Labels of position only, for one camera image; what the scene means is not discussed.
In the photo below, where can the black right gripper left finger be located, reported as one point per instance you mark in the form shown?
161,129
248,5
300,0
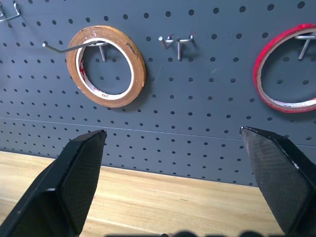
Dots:
74,182

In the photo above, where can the red tape roll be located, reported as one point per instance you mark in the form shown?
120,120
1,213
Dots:
274,103

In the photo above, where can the grey pegboard panel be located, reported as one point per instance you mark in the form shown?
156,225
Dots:
187,103

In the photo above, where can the silver metal pegboard hook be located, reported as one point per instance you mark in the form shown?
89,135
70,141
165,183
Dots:
11,15
74,48
178,44
304,47

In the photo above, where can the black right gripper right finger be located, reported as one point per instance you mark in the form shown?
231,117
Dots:
274,177

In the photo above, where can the brown tape roll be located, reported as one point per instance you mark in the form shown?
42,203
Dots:
108,98

